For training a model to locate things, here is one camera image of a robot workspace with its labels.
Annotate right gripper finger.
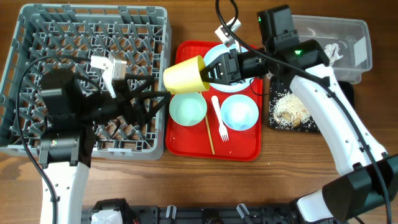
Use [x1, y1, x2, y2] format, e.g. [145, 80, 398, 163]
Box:
[200, 54, 224, 77]
[202, 77, 220, 83]

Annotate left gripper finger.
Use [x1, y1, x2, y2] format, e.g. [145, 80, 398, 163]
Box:
[141, 91, 172, 124]
[123, 74, 155, 96]

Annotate yellow plastic cup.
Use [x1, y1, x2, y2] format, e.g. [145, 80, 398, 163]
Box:
[163, 55, 210, 95]

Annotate small light blue bowl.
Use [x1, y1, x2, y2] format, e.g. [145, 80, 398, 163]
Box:
[221, 94, 259, 131]

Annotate rice food scraps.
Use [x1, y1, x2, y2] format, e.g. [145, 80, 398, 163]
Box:
[272, 93, 311, 128]

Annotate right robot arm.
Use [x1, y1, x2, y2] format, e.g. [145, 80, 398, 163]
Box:
[200, 5, 397, 223]

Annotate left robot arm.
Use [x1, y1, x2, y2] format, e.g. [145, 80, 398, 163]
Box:
[39, 68, 171, 223]

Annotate grey plastic dishwasher rack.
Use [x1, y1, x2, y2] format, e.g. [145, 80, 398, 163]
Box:
[1, 4, 172, 156]

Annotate black waste tray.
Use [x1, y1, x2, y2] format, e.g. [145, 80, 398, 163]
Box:
[267, 74, 355, 134]

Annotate clear plastic waste bin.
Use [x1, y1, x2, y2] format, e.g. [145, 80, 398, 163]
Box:
[292, 15, 373, 84]

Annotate large light blue plate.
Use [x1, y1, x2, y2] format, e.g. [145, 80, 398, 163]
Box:
[204, 44, 251, 93]

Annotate green saucer bowl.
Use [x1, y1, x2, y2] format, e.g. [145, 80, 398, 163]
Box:
[169, 93, 207, 126]

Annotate single wooden chopstick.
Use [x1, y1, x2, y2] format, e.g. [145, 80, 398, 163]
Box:
[205, 100, 215, 155]

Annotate red plastic serving tray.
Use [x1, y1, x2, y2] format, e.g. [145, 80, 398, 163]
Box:
[165, 40, 264, 162]

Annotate white plastic fork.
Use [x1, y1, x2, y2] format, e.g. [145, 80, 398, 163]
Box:
[211, 95, 229, 142]

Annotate crumpled white tissue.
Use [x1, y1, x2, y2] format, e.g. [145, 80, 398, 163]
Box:
[324, 43, 343, 66]

